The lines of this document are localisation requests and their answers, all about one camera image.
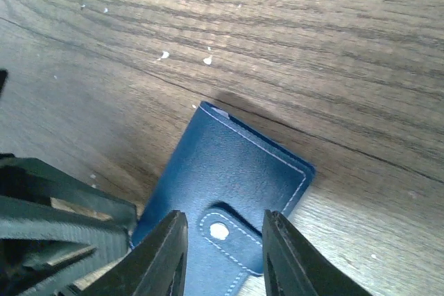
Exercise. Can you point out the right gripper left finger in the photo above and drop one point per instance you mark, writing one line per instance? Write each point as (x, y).
(157, 266)

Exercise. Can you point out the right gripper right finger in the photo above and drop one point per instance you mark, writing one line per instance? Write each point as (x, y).
(293, 266)

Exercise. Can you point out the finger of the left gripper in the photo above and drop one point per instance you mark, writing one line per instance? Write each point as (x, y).
(56, 229)

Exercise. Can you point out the blue leather card holder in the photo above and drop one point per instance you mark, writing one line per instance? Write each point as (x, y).
(224, 175)

